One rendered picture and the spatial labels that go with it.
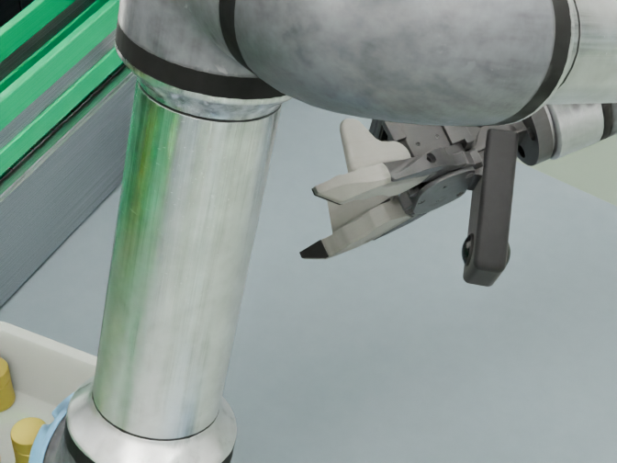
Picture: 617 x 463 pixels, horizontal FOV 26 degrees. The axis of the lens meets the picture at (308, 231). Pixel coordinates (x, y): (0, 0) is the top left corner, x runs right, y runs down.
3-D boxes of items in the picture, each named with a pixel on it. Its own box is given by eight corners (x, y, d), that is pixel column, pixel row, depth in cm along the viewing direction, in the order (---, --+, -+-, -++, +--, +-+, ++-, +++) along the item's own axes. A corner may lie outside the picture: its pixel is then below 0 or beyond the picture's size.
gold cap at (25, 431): (62, 455, 124) (56, 423, 121) (40, 482, 121) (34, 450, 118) (30, 442, 125) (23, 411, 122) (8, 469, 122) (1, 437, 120)
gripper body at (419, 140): (359, 136, 107) (491, 84, 110) (404, 230, 105) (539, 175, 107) (369, 96, 100) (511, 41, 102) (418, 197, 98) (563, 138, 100)
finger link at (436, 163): (354, 181, 97) (430, 172, 103) (364, 202, 97) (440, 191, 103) (395, 148, 94) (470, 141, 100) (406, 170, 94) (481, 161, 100)
